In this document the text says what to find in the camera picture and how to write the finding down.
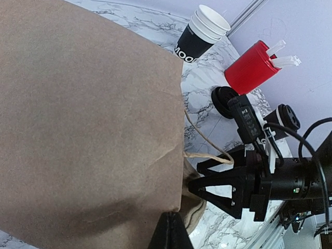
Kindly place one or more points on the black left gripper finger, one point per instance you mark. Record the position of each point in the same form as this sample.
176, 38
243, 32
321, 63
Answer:
170, 233

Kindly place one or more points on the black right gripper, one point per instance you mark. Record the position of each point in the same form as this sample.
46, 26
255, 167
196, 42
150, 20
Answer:
231, 191

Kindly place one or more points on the brown cardboard cup carrier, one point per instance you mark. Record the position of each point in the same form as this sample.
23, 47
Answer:
192, 207

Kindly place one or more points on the black coffee cup lid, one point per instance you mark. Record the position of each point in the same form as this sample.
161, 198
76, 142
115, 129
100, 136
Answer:
220, 97
287, 117

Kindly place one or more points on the brown paper bag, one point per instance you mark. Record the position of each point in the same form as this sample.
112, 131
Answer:
92, 129

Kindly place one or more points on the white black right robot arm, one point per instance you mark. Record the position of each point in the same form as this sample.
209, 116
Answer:
296, 180

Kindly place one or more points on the red ribbed plastic cup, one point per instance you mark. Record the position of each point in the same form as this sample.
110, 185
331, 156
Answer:
251, 69

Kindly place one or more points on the white sticks in red cup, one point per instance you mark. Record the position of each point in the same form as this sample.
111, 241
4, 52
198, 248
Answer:
281, 62

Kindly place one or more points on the stack of black paper cups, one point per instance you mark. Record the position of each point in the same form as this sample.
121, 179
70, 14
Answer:
205, 28

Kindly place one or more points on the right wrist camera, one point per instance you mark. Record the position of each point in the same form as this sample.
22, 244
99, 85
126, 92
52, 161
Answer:
250, 127

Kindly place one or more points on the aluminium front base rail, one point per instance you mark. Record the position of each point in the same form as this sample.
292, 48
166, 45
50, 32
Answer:
290, 225

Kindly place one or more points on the right aluminium frame post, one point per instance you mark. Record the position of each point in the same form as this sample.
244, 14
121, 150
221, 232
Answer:
245, 15

